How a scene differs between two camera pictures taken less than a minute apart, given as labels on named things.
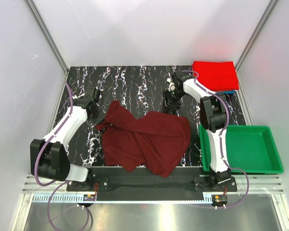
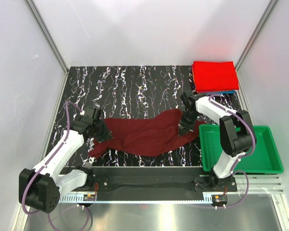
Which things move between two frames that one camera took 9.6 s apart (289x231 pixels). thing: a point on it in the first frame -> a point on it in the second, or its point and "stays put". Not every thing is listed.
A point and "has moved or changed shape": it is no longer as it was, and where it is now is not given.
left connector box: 89,198 stays put
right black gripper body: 173,98 -> 188,119
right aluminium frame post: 270,7 stays put
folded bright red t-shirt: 219,75 stays put
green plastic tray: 252,149 stays put
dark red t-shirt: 155,139 has moved or changed shape
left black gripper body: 98,116 -> 101,133
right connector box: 219,198 stays put
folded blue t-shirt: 226,92 stays put
